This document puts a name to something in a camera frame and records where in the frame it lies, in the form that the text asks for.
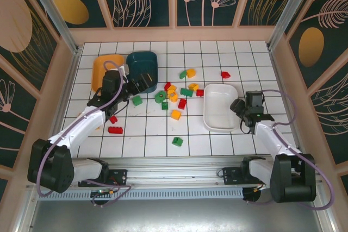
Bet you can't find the yellow plastic container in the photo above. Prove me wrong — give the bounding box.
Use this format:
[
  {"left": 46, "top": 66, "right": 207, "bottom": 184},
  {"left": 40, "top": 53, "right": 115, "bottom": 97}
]
[{"left": 91, "top": 54, "right": 126, "bottom": 93}]

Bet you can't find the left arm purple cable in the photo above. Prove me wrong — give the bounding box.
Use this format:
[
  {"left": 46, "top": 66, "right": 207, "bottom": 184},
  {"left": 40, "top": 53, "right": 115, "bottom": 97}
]
[{"left": 36, "top": 60, "right": 134, "bottom": 208}]

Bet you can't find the perforated grey cable tray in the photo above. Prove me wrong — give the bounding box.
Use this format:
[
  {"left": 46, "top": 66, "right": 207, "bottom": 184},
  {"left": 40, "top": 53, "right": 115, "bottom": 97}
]
[{"left": 36, "top": 187, "right": 245, "bottom": 200}]

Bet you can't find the aluminium frame post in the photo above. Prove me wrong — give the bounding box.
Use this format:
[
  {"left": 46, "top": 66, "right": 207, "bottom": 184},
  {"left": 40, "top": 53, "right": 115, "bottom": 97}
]
[
  {"left": 23, "top": 0, "right": 82, "bottom": 56},
  {"left": 266, "top": 0, "right": 316, "bottom": 51}
]

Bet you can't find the white plastic container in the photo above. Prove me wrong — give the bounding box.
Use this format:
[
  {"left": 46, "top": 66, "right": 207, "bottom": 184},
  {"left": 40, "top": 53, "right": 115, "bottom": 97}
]
[{"left": 203, "top": 83, "right": 240, "bottom": 133}]

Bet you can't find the grey metal base sheet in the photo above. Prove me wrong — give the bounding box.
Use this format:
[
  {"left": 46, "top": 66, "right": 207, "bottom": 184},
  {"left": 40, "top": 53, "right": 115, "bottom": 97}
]
[{"left": 16, "top": 199, "right": 335, "bottom": 232}]

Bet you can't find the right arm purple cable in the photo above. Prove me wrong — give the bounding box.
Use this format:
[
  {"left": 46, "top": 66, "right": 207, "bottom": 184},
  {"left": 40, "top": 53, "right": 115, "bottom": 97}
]
[{"left": 244, "top": 89, "right": 335, "bottom": 211}]

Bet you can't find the teal plastic container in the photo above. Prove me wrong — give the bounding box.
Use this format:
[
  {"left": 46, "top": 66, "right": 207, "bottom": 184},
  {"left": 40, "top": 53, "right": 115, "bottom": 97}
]
[{"left": 126, "top": 50, "right": 159, "bottom": 94}]

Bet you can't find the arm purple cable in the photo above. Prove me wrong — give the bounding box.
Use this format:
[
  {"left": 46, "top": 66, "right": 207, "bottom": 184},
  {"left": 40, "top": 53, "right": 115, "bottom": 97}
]
[
  {"left": 244, "top": 89, "right": 335, "bottom": 211},
  {"left": 36, "top": 60, "right": 134, "bottom": 208}
]

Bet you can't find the green round lego piece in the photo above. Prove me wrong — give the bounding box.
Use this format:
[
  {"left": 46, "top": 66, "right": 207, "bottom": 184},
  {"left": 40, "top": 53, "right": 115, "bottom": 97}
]
[{"left": 154, "top": 90, "right": 167, "bottom": 104}]

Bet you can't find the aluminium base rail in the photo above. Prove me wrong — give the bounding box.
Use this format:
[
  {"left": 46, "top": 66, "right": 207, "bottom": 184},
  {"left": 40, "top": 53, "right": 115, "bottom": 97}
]
[{"left": 27, "top": 154, "right": 302, "bottom": 189}]

